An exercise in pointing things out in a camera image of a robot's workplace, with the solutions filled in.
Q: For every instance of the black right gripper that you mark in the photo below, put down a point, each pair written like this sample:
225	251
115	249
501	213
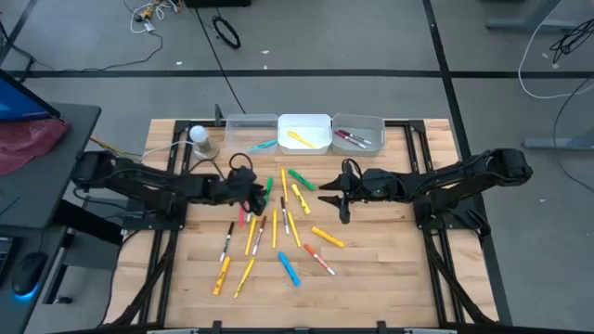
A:
359	188

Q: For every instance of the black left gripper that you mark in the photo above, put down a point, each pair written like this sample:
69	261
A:
239	185

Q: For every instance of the green thick highlighter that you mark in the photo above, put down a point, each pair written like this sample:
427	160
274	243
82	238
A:
302	179
269	185

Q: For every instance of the brown cap whiteboard marker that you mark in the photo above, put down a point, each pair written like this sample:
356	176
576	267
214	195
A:
357	137
283	215
249	217
259	235

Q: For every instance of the pink slim highlighter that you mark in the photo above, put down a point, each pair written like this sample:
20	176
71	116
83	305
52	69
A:
241	218

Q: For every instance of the yellow slim highlighter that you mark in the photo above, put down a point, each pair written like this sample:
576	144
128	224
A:
275	227
301	139
244	277
284	184
293	228
251	235

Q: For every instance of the yellow thick highlighter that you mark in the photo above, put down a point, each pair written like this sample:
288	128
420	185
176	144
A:
300	199
328	236

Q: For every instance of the black cap whiteboard marker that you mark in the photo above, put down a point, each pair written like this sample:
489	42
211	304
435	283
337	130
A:
227	240

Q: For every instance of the red cap whiteboard marker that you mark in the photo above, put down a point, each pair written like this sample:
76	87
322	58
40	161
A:
348	139

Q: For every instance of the orange cap whiteboard marker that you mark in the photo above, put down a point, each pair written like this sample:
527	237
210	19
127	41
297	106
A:
318	259

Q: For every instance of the blue thick highlighter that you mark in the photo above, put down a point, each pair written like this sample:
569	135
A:
289	268

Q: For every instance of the orange-yellow thick highlighter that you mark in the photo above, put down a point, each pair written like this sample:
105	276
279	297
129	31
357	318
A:
222	275

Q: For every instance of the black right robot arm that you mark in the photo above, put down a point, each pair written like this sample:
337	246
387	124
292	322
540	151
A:
464	178

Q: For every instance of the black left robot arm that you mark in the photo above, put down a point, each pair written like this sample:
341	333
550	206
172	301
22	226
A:
139	183

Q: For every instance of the clear plastic bin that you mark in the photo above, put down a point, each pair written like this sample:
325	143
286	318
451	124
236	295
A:
241	134

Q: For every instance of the white plastic bin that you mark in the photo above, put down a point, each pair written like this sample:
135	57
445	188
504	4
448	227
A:
306	125

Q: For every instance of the grey plastic bin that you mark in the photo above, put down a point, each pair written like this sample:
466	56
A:
371	127

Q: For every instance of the white bulb brass lamp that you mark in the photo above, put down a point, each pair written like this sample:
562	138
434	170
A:
198	134

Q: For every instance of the black box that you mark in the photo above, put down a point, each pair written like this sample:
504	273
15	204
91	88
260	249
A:
218	3

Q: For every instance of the black desk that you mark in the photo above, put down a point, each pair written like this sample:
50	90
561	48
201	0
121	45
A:
55	199

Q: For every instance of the grey desk foot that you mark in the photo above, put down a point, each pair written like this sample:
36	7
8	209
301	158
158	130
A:
557	143

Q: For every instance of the red cloth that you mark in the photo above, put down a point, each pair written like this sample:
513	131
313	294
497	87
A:
28	144

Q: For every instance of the laptop with blue screen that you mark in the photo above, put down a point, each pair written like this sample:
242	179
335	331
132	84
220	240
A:
18	104

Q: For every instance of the grey desk leg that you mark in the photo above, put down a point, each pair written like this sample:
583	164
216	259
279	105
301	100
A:
529	21

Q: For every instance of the black table bracket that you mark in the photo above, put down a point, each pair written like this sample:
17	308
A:
381	326
216	326

